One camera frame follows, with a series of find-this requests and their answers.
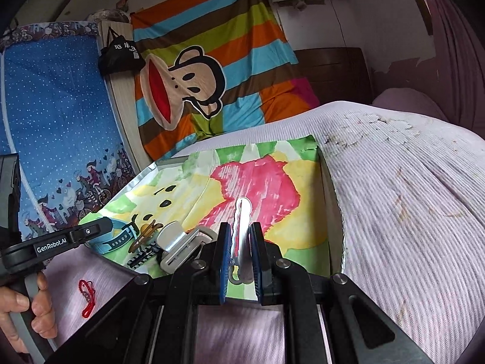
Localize blue dotted fabric wardrobe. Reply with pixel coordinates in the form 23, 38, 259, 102
0, 21, 139, 243

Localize person's left hand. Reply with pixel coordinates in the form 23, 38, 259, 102
0, 272, 58, 354

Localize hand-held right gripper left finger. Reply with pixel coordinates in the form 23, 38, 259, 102
43, 222, 232, 364

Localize black wall cable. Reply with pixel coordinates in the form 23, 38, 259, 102
330, 0, 346, 48

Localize dark wooden headboard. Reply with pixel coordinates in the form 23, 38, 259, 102
293, 47, 376, 107

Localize black toothed hair clip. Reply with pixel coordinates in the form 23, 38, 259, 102
127, 244, 162, 270

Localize light blue watch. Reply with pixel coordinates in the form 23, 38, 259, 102
91, 218, 139, 256

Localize brown hair tie yellow bead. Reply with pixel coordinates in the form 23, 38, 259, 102
129, 214, 160, 254

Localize beige hair claw clip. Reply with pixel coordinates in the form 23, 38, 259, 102
155, 221, 218, 274

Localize patterned cloth bundle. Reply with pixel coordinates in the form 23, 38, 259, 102
89, 8, 131, 23

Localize pink curtain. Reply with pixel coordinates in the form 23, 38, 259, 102
417, 0, 485, 137

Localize colourful printed cloth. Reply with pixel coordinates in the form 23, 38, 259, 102
79, 138, 329, 277

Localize red string bracelet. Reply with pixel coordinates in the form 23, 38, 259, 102
78, 278, 97, 317

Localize black tote bag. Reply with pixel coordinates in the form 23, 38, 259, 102
98, 26, 146, 76

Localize striped monkey print sheet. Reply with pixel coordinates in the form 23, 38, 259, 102
131, 0, 321, 162

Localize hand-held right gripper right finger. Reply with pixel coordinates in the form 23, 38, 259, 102
248, 222, 436, 364

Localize silver hair clip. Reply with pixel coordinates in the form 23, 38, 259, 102
227, 196, 254, 285

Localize pink pillow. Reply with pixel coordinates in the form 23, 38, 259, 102
371, 87, 451, 122

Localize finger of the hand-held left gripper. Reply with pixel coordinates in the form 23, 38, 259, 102
68, 218, 114, 245

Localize shallow tray colourful cartoon lining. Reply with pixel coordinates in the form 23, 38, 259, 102
78, 136, 347, 279

